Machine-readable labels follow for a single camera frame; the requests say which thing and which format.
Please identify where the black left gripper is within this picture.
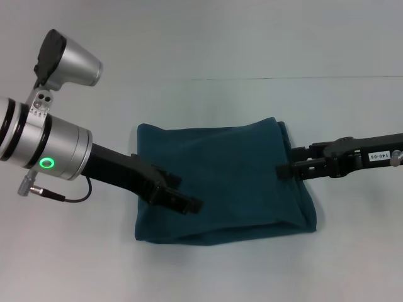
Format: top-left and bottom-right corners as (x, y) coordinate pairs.
(80, 142), (203, 216)

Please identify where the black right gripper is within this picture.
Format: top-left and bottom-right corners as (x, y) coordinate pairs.
(275, 131), (403, 182)

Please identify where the teal blue t-shirt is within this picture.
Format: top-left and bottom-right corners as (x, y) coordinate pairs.
(132, 116), (317, 245)

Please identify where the dark red left arm cable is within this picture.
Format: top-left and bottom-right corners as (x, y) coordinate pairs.
(20, 171), (93, 203)

